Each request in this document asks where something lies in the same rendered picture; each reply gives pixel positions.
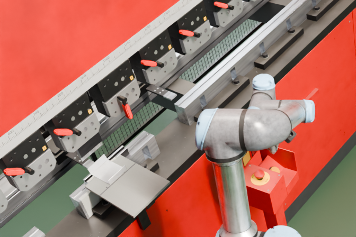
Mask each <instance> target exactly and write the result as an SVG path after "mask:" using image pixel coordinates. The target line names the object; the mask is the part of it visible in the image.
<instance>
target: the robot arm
mask: <svg viewBox="0 0 356 237"><path fill-rule="evenodd" d="M252 87H253V93H252V96H251V101H250V104H249V107H248V109H223V108H216V109H206V110H204V111H202V113H201V114H200V116H199V118H198V121H197V125H196V130H195V144H196V147H197V148H198V149H199V150H205V154H206V158H207V159H208V160H209V161H210V162H212V165H213V171H214V174H215V181H216V187H217V193H218V199H219V205H220V211H221V217H222V223H223V224H222V225H221V227H220V229H219V230H218V231H217V233H216V237H301V236H300V234H299V233H298V232H297V231H296V230H294V229H293V228H291V227H288V226H284V225H278V226H274V227H273V228H272V229H271V228H270V229H268V230H267V231H266V232H262V231H258V230H257V225H256V223H255V222H254V221H252V220H251V215H250V208H249V204H248V196H247V189H246V182H245V175H244V168H243V161H242V157H243V156H245V154H246V152H247V151H260V150H264V149H267V150H269V152H270V153H271V154H275V153H276V151H277V149H278V146H279V143H281V142H283V141H286V142H287V143H290V142H291V141H292V140H293V139H294V137H295V136H296V135H297V133H296V132H295V131H293V130H292V129H293V128H295V127H296V126H297V125H298V124H300V123H311V122H313V121H314V118H315V104H314V102H313V101H311V100H305V99H303V100H276V96H275V84H274V79H273V77H272V76H271V75H268V74H259V75H257V76H255V77H254V79H253V85H252Z"/></svg>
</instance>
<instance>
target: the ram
mask: <svg viewBox="0 0 356 237"><path fill-rule="evenodd" d="M179 1H180V0H0V138H1V137H2V136H3V135H4V134H6V133H7V132H8V131H10V130H11V129H12V128H14V127H15V126H17V125H18V124H19V123H21V122H22V121H23V120H24V119H26V118H27V117H28V116H30V115H31V114H32V113H33V112H35V111H36V110H37V109H39V108H40V107H41V106H42V105H44V104H45V103H46V102H48V101H49V100H51V99H52V98H53V97H55V96H56V95H57V94H59V93H60V92H61V91H62V90H64V89H65V88H66V87H68V86H69V85H70V84H71V83H73V82H74V81H75V80H77V79H78V78H79V77H80V76H82V75H83V74H85V73H86V72H87V71H89V70H90V69H91V68H93V67H94V66H95V65H96V64H98V63H99V62H100V61H102V60H103V59H104V58H105V57H107V56H108V55H109V54H111V53H112V52H113V51H114V50H116V49H117V48H118V47H120V46H121V45H123V44H124V43H125V42H127V41H128V40H129V39H131V38H132V37H133V36H134V35H136V34H137V33H138V32H140V31H141V30H142V29H143V28H145V27H146V26H147V25H149V24H150V23H151V22H152V21H154V20H155V19H157V18H158V17H159V16H161V15H162V14H163V13H165V12H166V11H167V10H168V9H170V8H171V7H172V6H174V5H175V4H176V3H177V2H179ZM201 1H202V0H192V1H191V2H190V3H188V4H187V5H185V6H184V7H183V8H182V9H180V10H179V11H178V12H176V13H175V14H174V15H173V16H171V17H170V18H169V19H168V20H166V21H165V22H164V23H162V24H161V25H160V26H158V27H157V28H156V29H155V30H153V31H152V32H151V33H150V34H148V35H147V36H145V37H144V38H143V39H142V40H140V41H139V42H138V43H136V44H135V45H134V46H133V47H131V48H130V49H129V50H127V51H126V52H125V53H124V54H122V55H121V56H120V57H118V58H117V59H116V60H115V61H113V62H112V63H110V64H109V65H108V66H107V67H105V68H104V69H103V70H101V71H100V72H99V73H98V74H96V75H95V76H94V77H93V78H91V79H90V80H89V81H87V82H86V83H85V84H84V85H82V86H81V87H80V88H78V89H77V90H76V91H74V92H73V93H72V94H70V95H69V96H68V97H67V98H65V99H64V100H63V101H62V102H60V103H59V104H58V105H56V106H55V107H54V108H52V109H51V110H50V111H49V112H47V113H46V114H45V115H44V116H42V117H41V118H39V119H38V120H37V121H35V122H34V123H33V124H32V125H30V126H29V127H28V128H27V129H25V130H24V131H23V132H21V133H20V134H19V135H18V136H16V137H15V138H14V139H13V140H11V141H10V142H9V143H7V144H6V145H4V146H3V147H2V148H1V149H0V158H1V157H3V156H4V155H6V154H7V153H8V152H9V151H11V150H12V149H13V148H15V147H16V146H17V145H18V144H20V143H21V142H22V141H23V140H25V139H26V138H27V137H28V136H30V135H31V134H32V133H33V132H35V131H36V130H37V129H39V128H40V127H41V126H43V125H44V124H45V123H47V122H48V121H49V120H50V119H51V118H53V117H54V116H55V115H57V114H58V113H59V112H60V111H62V110H63V109H64V108H65V107H67V106H68V105H69V104H70V103H72V102H73V101H74V100H76V99H77V98H79V97H80V96H81V95H82V94H83V93H85V92H86V91H87V90H89V89H90V88H91V87H92V86H94V85H95V84H96V83H98V82H99V81H100V80H101V79H102V78H104V77H105V76H106V75H108V74H109V73H110V72H111V71H113V70H114V69H116V67H118V66H119V65H121V64H122V63H123V62H124V61H126V60H127V59H128V58H129V57H131V56H132V55H133V54H134V53H136V52H137V51H138V50H140V49H141V48H142V47H143V46H145V45H146V44H147V43H148V42H150V41H151V40H152V39H153V38H155V37H156V36H158V35H159V34H160V33H161V32H163V31H164V30H165V29H167V28H168V27H169V26H170V25H172V24H173V23H174V22H175V21H177V20H178V19H179V18H180V17H182V16H183V15H184V14H185V13H187V12H188V11H189V10H191V9H192V8H193V7H195V6H196V5H197V4H199V3H200V2H201Z"/></svg>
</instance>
